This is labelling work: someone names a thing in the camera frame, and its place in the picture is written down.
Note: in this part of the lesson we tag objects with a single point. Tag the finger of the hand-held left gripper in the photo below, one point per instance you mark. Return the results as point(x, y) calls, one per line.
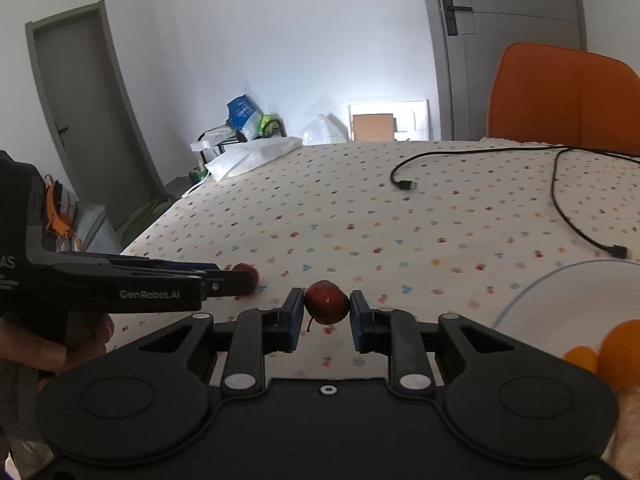
point(222, 284)
point(175, 262)

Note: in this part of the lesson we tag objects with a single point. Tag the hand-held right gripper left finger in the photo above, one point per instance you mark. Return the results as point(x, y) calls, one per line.
point(296, 317)

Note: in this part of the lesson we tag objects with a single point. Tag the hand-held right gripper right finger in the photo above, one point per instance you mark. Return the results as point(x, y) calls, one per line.
point(357, 320)

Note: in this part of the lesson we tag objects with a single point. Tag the small red apple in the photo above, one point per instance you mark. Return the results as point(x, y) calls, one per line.
point(326, 302)
point(248, 275)

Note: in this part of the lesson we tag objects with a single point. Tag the white plate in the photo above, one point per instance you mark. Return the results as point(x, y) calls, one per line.
point(545, 305)

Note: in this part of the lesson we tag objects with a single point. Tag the small orange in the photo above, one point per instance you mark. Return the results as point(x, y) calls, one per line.
point(581, 358)

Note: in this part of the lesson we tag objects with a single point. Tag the medium orange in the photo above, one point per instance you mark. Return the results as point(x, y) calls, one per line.
point(622, 355)

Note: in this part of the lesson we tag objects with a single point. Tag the person's left hand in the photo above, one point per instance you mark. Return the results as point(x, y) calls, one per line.
point(45, 352)

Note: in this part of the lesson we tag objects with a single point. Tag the grey cloth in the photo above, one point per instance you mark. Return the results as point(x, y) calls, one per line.
point(97, 230)

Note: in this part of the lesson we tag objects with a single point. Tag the floral tablecloth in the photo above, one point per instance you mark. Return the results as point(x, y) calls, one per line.
point(400, 240)

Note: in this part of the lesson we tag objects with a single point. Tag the green bag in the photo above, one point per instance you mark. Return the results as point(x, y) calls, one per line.
point(199, 174)

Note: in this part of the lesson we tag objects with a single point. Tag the white plastic bag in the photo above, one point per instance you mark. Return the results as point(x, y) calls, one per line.
point(250, 157)

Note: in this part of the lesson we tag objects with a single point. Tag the black metal rack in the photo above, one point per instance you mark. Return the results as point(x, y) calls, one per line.
point(220, 141)

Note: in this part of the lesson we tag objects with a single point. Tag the blue bag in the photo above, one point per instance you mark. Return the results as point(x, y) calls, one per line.
point(244, 114)

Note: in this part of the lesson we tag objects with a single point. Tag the green package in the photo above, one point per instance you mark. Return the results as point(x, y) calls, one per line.
point(270, 124)

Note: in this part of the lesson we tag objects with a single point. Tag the grey-green door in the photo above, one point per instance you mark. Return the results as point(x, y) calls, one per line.
point(85, 110)

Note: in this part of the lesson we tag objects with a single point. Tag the clear plastic bag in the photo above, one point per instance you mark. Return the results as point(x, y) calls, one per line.
point(324, 131)

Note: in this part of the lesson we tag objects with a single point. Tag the white framed board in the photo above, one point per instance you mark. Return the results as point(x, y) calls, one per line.
point(412, 120)

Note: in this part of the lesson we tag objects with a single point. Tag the orange chair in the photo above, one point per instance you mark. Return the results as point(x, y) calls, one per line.
point(565, 95)

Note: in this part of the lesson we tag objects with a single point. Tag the grey door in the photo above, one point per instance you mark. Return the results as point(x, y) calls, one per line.
point(510, 15)

